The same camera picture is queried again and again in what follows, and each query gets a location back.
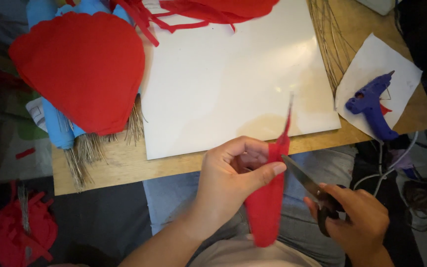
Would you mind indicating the blue felt pieces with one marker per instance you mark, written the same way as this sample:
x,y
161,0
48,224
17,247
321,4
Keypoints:
x,y
56,126

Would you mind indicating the pile of red felt offcuts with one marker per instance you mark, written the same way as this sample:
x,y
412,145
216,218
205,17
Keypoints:
x,y
22,230

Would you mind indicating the red felt strip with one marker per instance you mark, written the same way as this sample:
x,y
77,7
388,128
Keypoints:
x,y
267,200

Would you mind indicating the red felt scraps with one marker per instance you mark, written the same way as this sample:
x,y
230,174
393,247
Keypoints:
x,y
198,11

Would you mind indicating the person's left hand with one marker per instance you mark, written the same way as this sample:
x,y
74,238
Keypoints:
x,y
221,178

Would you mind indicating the purple hot glue gun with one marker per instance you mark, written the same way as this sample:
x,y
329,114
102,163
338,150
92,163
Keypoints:
x,y
371,107

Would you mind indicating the white paper sheet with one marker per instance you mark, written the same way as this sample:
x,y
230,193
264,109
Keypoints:
x,y
380,74

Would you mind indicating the white box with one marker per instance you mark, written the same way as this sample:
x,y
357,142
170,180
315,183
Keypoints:
x,y
378,5

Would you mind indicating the stack of red felt petals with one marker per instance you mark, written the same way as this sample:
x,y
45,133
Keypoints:
x,y
83,70

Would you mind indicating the person's right hand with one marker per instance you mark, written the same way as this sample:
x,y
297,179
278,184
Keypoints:
x,y
358,222

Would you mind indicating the wooden table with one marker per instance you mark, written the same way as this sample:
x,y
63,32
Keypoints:
x,y
347,122

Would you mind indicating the small red felt scrap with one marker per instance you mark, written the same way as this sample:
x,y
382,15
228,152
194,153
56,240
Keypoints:
x,y
25,152

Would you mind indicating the person's white shirt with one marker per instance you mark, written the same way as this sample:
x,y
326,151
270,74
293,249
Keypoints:
x,y
250,256

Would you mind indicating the white board sheet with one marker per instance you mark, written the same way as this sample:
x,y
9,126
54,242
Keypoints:
x,y
235,85

